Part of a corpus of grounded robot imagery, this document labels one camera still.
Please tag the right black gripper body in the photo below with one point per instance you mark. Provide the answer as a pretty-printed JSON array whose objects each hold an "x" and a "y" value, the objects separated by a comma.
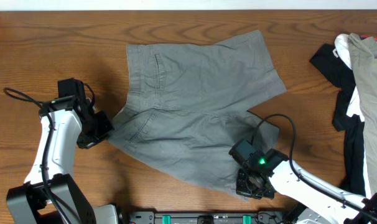
[{"x": 247, "y": 187}]

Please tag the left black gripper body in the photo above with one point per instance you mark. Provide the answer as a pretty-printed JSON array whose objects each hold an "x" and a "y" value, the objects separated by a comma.
[{"x": 96, "y": 130}]

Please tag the grey shorts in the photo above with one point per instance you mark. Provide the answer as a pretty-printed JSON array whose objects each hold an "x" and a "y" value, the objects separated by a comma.
[{"x": 187, "y": 105}]

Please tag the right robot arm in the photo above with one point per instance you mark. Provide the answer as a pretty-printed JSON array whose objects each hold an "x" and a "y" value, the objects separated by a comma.
[{"x": 264, "y": 174}]

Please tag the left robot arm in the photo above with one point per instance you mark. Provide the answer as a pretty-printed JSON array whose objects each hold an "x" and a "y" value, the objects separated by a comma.
[{"x": 49, "y": 193}]

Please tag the black garment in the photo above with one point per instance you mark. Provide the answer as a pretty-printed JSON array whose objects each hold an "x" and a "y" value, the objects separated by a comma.
[{"x": 340, "y": 76}]

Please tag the white garment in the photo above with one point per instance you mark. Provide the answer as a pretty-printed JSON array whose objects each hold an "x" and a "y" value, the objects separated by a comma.
[{"x": 353, "y": 102}]

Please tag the olive grey garment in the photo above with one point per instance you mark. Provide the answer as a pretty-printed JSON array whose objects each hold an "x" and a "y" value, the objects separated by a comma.
[{"x": 373, "y": 109}]

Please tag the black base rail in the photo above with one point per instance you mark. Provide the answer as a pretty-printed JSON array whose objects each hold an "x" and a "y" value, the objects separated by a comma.
[{"x": 262, "y": 217}]

